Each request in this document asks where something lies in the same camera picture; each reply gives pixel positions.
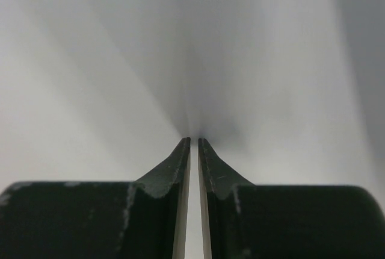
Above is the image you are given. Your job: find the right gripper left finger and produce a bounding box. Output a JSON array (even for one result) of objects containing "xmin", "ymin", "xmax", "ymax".
[{"xmin": 1, "ymin": 137, "xmax": 191, "ymax": 258}]

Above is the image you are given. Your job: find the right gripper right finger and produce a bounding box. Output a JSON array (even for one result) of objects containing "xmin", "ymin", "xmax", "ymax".
[{"xmin": 198, "ymin": 139, "xmax": 384, "ymax": 258}]

